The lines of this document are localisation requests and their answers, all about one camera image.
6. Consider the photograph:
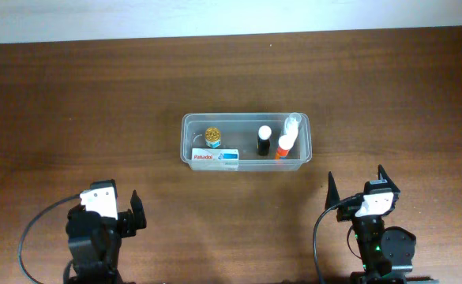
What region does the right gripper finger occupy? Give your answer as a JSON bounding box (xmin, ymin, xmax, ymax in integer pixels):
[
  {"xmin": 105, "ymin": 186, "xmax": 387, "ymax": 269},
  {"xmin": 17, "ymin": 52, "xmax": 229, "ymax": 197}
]
[
  {"xmin": 325, "ymin": 171, "xmax": 340, "ymax": 210},
  {"xmin": 377, "ymin": 164, "xmax": 400, "ymax": 194}
]

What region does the orange tube white cap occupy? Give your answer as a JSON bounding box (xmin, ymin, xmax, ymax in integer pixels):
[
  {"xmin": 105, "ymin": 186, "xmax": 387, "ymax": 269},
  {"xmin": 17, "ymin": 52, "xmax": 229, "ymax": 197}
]
[{"xmin": 275, "ymin": 135, "xmax": 295, "ymax": 159}]

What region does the white spray bottle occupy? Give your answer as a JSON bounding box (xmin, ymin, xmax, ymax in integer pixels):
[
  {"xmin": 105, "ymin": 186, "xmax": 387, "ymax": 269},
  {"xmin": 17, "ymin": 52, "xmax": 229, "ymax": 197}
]
[{"xmin": 282, "ymin": 113, "xmax": 302, "ymax": 142}]

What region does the Panadol medicine box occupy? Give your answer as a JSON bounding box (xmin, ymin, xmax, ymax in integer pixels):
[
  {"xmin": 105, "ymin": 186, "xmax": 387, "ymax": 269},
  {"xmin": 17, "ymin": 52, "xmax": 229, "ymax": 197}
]
[{"xmin": 191, "ymin": 148, "xmax": 239, "ymax": 163}]

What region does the dark bottle white cap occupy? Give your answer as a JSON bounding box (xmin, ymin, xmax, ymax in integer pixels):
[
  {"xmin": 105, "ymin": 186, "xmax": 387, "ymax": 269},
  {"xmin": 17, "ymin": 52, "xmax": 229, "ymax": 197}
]
[{"xmin": 257, "ymin": 125, "xmax": 272, "ymax": 156}]

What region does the small jar gold lid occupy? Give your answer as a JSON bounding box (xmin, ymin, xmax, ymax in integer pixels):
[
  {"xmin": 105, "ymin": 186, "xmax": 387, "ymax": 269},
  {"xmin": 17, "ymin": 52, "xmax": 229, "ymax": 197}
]
[{"xmin": 205, "ymin": 127, "xmax": 221, "ymax": 148}]

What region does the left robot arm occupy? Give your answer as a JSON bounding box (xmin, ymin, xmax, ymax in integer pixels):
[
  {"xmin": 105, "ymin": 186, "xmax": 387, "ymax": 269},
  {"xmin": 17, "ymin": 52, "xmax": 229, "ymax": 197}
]
[{"xmin": 62, "ymin": 192, "xmax": 147, "ymax": 284}]

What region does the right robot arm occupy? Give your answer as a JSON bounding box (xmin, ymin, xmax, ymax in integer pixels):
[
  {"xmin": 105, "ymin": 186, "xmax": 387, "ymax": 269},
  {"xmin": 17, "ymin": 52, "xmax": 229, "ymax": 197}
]
[{"xmin": 325, "ymin": 166, "xmax": 416, "ymax": 283}]

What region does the clear plastic container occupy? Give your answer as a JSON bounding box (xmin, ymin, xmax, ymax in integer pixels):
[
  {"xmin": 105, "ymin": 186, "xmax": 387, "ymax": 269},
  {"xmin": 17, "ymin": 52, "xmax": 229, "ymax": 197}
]
[{"xmin": 180, "ymin": 113, "xmax": 312, "ymax": 171}]

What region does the right black cable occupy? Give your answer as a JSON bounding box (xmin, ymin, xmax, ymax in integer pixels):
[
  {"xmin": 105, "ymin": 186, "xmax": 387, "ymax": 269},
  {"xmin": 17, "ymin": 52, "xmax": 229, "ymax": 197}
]
[{"xmin": 312, "ymin": 196, "xmax": 362, "ymax": 284}]

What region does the black cable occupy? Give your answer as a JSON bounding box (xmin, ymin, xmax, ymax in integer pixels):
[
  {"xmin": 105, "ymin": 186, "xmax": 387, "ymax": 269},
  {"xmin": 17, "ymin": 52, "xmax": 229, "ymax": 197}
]
[
  {"xmin": 17, "ymin": 192, "xmax": 82, "ymax": 284},
  {"xmin": 312, "ymin": 196, "xmax": 362, "ymax": 284}
]

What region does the left black cable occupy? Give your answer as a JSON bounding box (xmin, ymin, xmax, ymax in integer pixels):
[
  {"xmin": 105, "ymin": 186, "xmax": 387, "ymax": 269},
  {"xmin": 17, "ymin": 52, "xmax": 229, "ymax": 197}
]
[{"xmin": 17, "ymin": 192, "xmax": 82, "ymax": 284}]

